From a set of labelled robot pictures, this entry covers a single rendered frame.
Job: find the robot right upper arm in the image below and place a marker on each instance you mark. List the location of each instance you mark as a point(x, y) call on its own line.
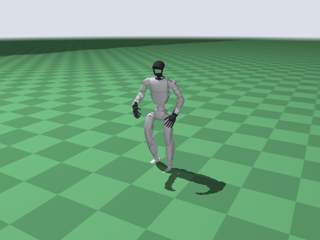
point(144, 87)

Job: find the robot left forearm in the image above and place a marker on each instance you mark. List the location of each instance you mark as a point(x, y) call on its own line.
point(179, 105)

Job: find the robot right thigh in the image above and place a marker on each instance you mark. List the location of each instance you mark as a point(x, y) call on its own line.
point(148, 128)

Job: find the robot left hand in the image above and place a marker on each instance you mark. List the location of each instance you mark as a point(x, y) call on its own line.
point(172, 119)

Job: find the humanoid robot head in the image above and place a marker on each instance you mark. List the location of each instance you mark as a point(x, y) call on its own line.
point(158, 65)

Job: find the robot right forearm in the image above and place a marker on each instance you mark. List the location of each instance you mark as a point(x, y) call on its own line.
point(137, 99)

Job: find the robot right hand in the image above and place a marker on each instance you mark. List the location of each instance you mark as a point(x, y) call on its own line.
point(135, 110)

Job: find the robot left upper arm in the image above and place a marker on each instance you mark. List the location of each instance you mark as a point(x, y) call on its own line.
point(173, 85)

